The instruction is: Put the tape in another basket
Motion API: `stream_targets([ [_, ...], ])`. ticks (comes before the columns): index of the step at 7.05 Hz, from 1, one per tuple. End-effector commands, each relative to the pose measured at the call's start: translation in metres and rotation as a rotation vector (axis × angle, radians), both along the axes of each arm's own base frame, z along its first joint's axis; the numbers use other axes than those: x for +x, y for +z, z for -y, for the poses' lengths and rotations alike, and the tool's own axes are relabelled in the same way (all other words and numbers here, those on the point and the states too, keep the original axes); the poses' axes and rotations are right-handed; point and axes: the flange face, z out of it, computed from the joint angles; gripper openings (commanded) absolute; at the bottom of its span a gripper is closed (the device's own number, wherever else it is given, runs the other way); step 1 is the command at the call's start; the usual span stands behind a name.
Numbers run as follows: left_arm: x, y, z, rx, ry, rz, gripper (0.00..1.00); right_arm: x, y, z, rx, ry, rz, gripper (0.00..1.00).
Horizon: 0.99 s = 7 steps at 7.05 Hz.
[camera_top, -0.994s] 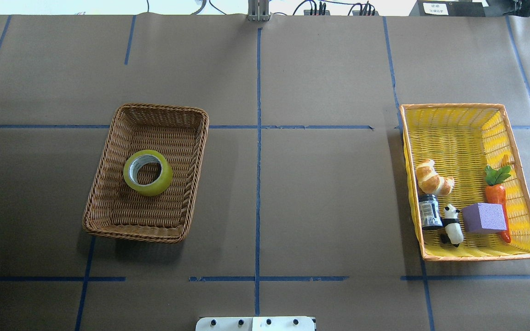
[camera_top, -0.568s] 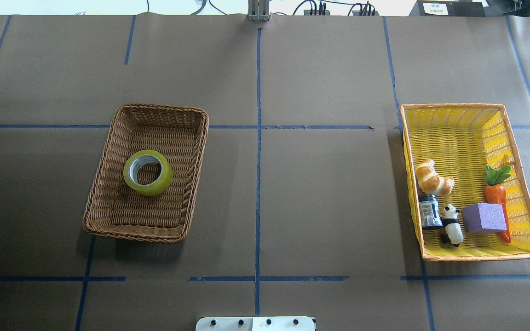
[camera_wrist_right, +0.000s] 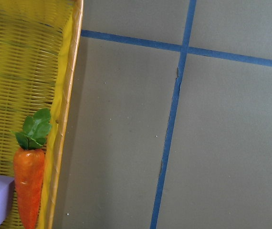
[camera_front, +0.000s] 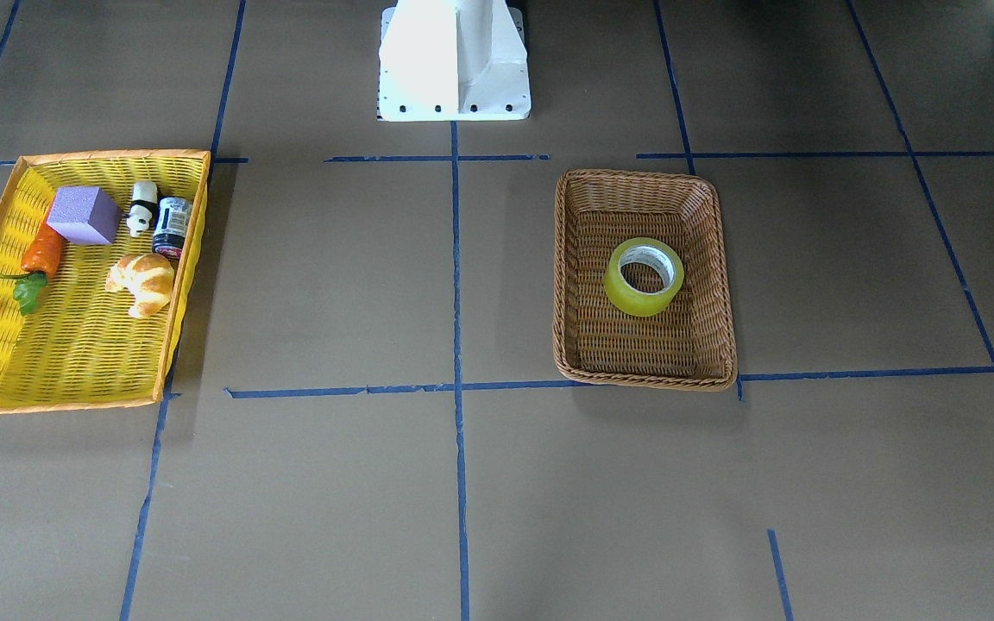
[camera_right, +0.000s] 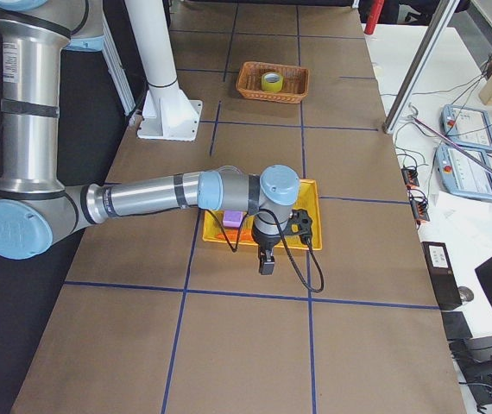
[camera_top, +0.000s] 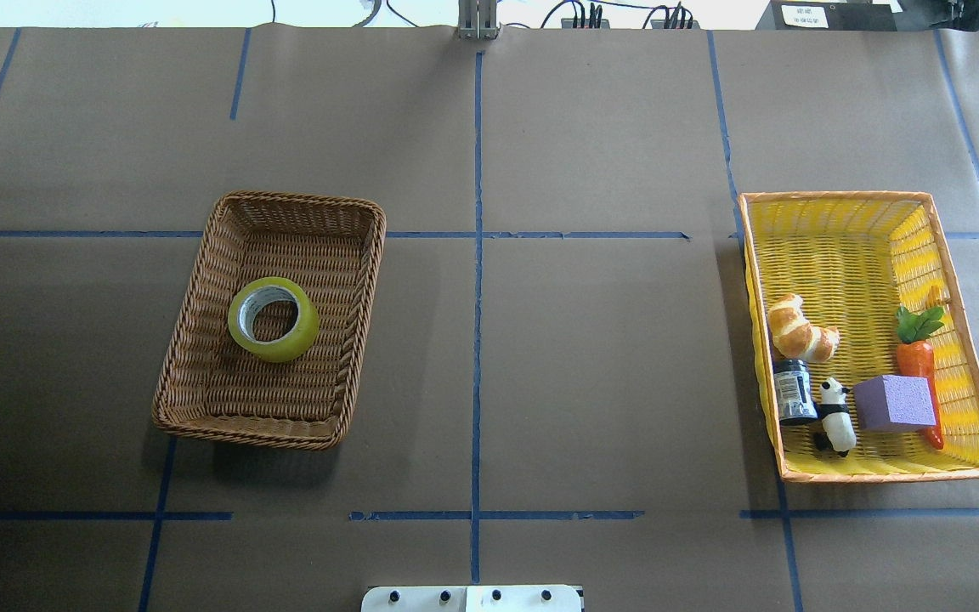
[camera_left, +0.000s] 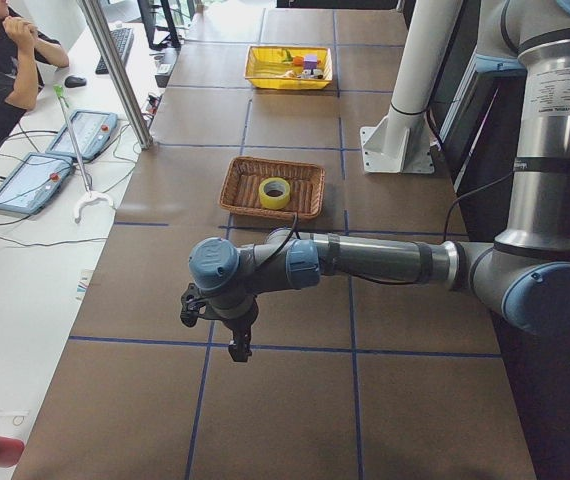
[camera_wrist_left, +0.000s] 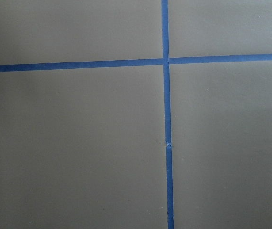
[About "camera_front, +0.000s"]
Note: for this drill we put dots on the yellow tape roll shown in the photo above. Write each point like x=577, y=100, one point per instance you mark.
x=643, y=276

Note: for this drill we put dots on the small dark jar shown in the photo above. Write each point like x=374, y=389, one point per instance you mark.
x=171, y=227

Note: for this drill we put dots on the yellow plastic basket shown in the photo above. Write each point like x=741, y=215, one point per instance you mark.
x=80, y=349

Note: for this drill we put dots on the brown wicker basket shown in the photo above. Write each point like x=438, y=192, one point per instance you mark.
x=691, y=345

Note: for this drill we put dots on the toy carrot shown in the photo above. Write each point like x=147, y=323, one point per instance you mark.
x=39, y=263

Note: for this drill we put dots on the toy croissant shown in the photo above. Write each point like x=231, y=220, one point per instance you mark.
x=149, y=277

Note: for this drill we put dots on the toy panda figure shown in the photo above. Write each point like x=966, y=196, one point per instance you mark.
x=143, y=208

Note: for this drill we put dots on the purple foam block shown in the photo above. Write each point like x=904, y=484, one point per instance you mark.
x=84, y=215

